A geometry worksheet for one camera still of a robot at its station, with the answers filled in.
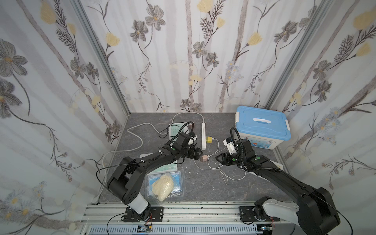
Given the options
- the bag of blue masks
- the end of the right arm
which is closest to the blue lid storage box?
the end of the right arm

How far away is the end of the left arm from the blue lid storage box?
1.02 feet

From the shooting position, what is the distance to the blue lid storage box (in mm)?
898

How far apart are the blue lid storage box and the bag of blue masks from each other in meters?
0.47

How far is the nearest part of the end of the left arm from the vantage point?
25.6 inches

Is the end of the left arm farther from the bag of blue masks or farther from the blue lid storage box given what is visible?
the blue lid storage box
